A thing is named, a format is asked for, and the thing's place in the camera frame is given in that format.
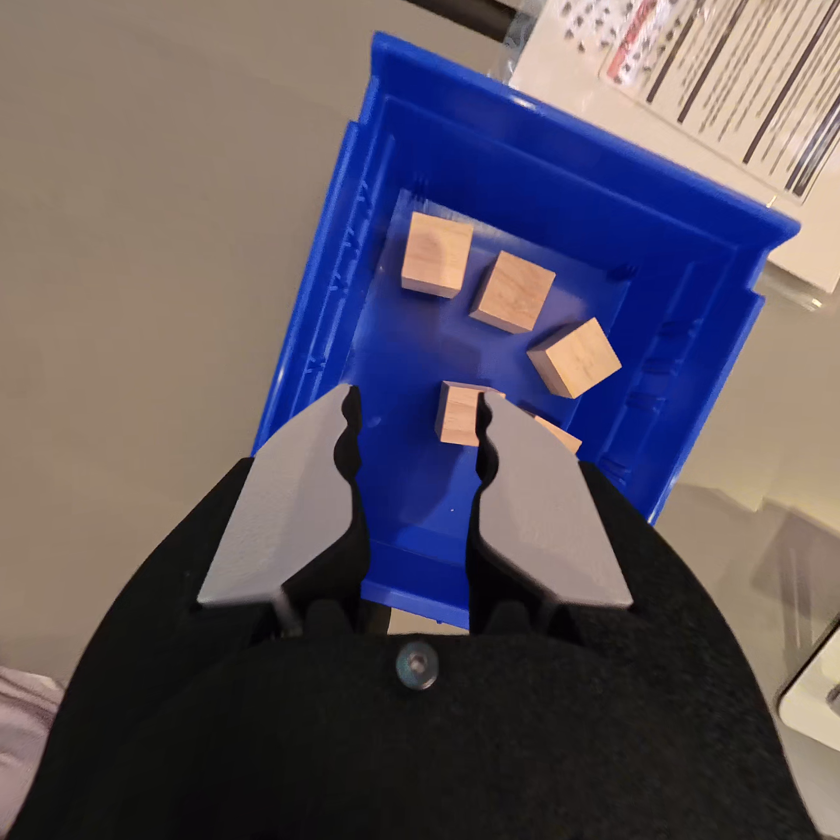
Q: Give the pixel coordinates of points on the printed paper sheet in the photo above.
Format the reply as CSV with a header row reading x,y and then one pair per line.
x,y
709,118

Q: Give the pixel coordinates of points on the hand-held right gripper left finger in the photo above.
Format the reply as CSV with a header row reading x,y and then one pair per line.
x,y
282,512

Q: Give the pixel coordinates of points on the wooden cube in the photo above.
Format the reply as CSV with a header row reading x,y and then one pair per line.
x,y
436,253
581,358
563,436
459,417
515,289

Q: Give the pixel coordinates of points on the pale grey cloth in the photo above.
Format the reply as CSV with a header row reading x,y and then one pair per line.
x,y
26,728

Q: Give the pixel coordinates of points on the white box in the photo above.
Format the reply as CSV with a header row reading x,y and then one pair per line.
x,y
814,702

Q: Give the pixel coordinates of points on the blue plastic bin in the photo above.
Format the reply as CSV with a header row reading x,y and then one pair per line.
x,y
420,485

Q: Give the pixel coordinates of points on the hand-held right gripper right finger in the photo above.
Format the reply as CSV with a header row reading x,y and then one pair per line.
x,y
544,518

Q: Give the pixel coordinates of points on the black bar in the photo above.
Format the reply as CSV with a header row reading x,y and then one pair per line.
x,y
472,14

